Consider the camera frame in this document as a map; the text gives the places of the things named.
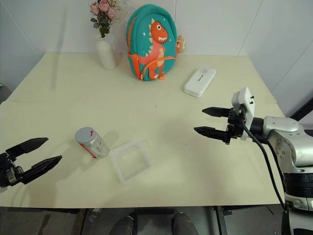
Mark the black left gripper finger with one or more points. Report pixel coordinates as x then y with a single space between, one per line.
27 145
40 166

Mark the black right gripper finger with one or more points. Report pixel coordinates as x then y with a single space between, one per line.
210 132
216 111

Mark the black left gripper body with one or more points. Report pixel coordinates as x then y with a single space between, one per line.
6 172

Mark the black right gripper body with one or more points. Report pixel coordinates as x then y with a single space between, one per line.
234 125

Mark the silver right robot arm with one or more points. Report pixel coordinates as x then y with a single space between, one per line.
286 151

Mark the clear plastic jar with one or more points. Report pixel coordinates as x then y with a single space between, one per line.
92 143

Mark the clear square plastic container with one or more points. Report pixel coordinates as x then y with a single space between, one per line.
131 160

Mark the white rectangular case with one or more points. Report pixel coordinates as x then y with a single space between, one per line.
200 82

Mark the beige plush toy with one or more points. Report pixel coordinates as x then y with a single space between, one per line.
182 45

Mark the teal dinosaur backpack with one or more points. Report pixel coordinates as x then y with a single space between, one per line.
151 41

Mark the white ceramic vase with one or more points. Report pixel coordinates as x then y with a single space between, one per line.
105 54

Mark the pink rose bouquet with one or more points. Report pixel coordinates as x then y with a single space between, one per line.
104 16

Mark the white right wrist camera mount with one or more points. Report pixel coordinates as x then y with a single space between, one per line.
244 107

